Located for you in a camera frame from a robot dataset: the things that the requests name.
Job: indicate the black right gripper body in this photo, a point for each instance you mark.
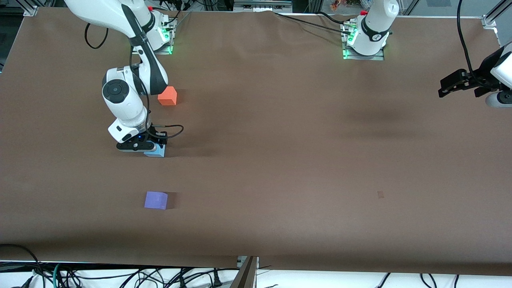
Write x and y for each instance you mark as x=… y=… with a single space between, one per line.
x=153 y=138

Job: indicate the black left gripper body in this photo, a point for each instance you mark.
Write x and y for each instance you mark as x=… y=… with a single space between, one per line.
x=481 y=78

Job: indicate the light blue foam block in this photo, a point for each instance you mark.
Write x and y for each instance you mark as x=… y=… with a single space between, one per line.
x=156 y=152

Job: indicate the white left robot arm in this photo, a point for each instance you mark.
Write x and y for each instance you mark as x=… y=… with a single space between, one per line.
x=374 y=28

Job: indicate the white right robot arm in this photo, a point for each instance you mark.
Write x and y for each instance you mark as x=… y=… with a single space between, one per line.
x=120 y=100

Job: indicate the orange foam block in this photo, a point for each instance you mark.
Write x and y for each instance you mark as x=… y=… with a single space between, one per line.
x=167 y=96

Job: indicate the purple foam block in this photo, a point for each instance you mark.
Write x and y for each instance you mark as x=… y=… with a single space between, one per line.
x=155 y=200

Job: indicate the aluminium corner profile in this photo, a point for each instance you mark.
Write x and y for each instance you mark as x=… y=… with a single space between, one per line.
x=494 y=14

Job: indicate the brown table cover sheet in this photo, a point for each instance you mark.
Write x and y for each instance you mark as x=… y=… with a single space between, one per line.
x=280 y=208

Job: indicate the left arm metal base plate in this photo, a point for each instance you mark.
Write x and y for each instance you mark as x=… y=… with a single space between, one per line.
x=364 y=56

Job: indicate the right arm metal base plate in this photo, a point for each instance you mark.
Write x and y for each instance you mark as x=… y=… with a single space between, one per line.
x=170 y=44

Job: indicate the aluminium rail behind table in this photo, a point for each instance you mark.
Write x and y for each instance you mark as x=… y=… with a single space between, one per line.
x=262 y=4

